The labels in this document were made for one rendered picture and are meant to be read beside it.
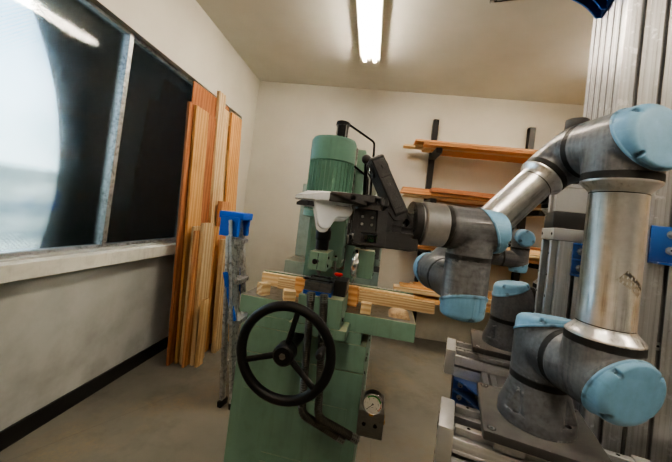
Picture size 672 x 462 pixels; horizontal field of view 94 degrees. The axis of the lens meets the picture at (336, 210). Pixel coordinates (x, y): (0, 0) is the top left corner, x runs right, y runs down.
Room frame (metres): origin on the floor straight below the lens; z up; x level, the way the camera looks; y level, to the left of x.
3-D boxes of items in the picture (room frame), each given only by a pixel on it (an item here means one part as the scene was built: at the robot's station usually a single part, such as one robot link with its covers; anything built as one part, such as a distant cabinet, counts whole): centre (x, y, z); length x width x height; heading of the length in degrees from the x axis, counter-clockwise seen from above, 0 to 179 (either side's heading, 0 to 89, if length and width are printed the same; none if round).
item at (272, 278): (1.24, -0.03, 0.92); 0.60 x 0.02 x 0.05; 80
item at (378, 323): (1.11, -0.01, 0.87); 0.61 x 0.30 x 0.06; 80
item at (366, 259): (1.39, -0.15, 1.02); 0.09 x 0.07 x 0.12; 80
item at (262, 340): (1.35, 0.02, 0.76); 0.57 x 0.45 x 0.09; 170
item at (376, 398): (0.98, -0.18, 0.65); 0.06 x 0.04 x 0.08; 80
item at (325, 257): (1.25, 0.03, 1.03); 0.14 x 0.07 x 0.09; 170
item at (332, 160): (1.23, 0.04, 1.35); 0.18 x 0.18 x 0.31
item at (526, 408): (0.71, -0.49, 0.87); 0.15 x 0.15 x 0.10
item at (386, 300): (1.21, -0.10, 0.92); 0.60 x 0.02 x 0.04; 80
